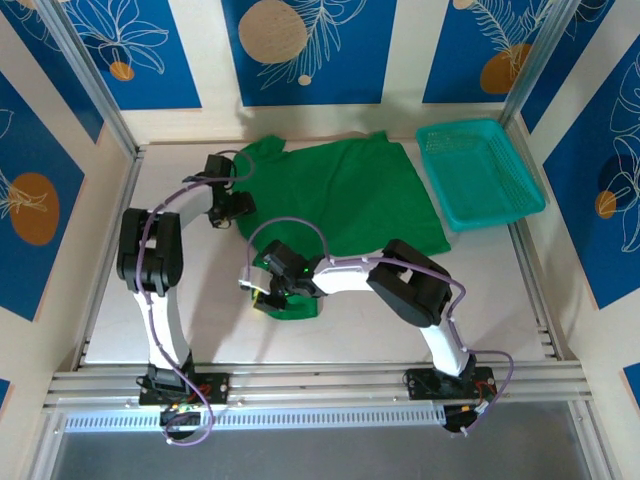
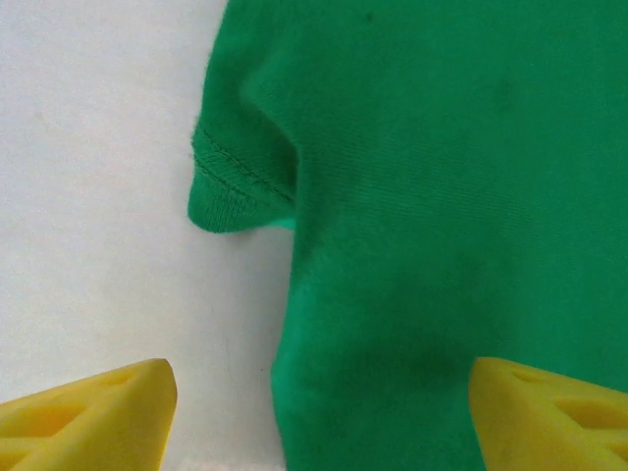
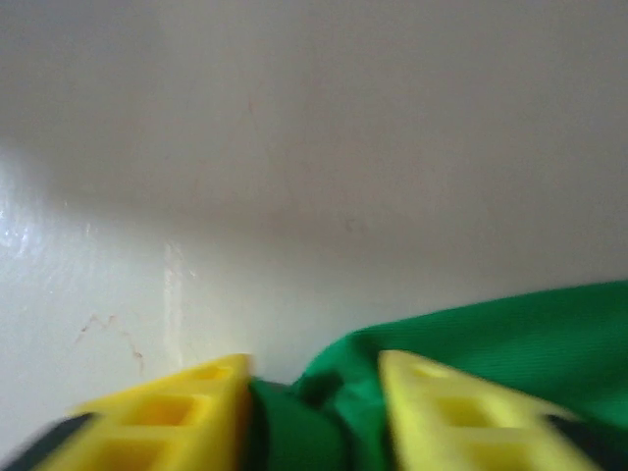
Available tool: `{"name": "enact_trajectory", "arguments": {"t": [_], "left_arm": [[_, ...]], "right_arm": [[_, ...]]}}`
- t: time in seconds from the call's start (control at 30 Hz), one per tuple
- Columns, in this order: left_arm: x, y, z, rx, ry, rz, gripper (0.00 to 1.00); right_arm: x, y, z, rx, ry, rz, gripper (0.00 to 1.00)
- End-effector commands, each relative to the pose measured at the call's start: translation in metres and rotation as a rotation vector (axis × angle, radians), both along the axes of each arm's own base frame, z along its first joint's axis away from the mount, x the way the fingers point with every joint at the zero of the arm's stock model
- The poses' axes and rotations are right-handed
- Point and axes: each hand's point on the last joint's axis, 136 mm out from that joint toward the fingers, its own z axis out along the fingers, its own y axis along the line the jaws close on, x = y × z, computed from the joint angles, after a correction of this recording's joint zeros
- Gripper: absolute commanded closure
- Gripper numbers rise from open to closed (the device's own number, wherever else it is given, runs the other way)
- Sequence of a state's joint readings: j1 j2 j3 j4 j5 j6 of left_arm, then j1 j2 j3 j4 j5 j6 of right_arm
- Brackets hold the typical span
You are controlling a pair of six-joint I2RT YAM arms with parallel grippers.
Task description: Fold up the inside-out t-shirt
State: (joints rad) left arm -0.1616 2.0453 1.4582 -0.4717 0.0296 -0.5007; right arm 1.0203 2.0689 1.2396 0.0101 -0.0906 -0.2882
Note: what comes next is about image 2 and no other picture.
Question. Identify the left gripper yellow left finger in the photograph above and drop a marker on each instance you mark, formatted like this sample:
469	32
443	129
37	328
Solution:
88	422

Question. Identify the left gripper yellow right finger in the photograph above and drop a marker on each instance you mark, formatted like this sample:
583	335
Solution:
549	422

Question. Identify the green t-shirt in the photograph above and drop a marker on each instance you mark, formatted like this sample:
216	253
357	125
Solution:
417	196

